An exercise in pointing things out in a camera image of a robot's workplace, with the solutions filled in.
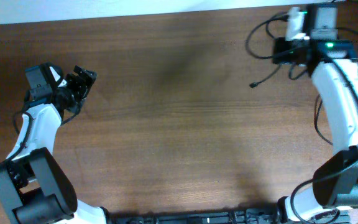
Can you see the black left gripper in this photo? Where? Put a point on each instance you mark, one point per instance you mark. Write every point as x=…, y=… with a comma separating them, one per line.
x=83, y=86

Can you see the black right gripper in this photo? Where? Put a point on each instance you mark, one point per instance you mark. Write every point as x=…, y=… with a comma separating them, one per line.
x=281, y=57

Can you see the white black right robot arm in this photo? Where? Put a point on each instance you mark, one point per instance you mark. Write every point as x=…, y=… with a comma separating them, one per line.
x=312, y=40

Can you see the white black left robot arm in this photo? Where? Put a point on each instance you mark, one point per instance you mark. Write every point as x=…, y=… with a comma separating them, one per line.
x=33, y=187

